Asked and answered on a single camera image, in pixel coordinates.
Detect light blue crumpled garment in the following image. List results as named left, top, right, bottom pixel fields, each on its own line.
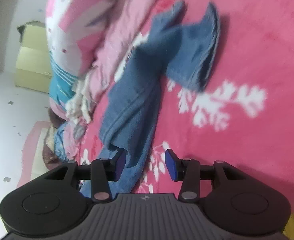
left=54, top=122, right=68, bottom=161

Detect cartoon print pillow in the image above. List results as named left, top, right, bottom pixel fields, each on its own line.
left=45, top=0, right=124, bottom=118

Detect dark brown garment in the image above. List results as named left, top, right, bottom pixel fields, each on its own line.
left=42, top=108, right=65, bottom=170

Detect light pink quilt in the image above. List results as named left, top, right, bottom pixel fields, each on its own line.
left=62, top=0, right=168, bottom=160

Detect yellow green cabinet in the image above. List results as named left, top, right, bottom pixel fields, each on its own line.
left=14, top=21, right=52, bottom=93

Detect cream white crumpled garment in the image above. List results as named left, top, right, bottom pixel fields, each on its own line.
left=65, top=73, right=96, bottom=124

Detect blue denim jeans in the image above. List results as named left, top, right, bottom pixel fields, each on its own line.
left=99, top=1, right=220, bottom=197

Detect pink floral bed blanket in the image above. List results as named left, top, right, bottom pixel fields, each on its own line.
left=76, top=0, right=294, bottom=221

